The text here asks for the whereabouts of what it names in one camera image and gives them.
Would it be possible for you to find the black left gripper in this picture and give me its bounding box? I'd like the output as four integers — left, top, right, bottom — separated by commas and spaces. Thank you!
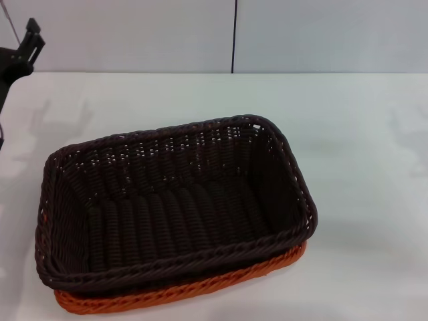
0, 17, 46, 118

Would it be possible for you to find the orange woven basket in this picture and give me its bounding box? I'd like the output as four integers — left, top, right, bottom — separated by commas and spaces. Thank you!
53, 239, 308, 317

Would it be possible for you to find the dark brown woven basket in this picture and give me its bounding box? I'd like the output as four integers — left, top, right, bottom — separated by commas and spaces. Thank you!
33, 114, 319, 296

